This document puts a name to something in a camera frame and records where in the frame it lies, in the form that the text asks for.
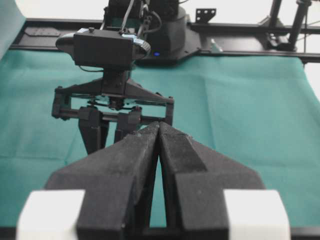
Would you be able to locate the green backdrop sheet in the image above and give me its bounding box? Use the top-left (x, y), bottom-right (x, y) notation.
top-left (0, 0), bottom-right (26, 59)

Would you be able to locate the black tripod stand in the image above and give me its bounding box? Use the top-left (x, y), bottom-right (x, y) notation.
top-left (258, 0), bottom-right (312, 52)

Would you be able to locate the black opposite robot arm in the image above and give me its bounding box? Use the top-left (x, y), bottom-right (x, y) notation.
top-left (45, 0), bottom-right (265, 240)

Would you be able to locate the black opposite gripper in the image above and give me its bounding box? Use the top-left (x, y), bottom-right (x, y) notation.
top-left (51, 70), bottom-right (175, 155)

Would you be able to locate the green table cloth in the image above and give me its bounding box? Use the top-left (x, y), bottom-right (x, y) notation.
top-left (0, 50), bottom-right (320, 227)

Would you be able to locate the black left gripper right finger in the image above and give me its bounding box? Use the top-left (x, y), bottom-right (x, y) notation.
top-left (158, 122), bottom-right (265, 232)

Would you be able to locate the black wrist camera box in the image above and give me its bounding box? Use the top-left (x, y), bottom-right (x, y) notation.
top-left (55, 28), bottom-right (151, 71)

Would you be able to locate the black metal frame rail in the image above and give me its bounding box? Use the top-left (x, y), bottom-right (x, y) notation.
top-left (9, 18), bottom-right (320, 65)

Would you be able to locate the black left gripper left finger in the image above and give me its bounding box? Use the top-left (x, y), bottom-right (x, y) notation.
top-left (45, 122), bottom-right (160, 240)

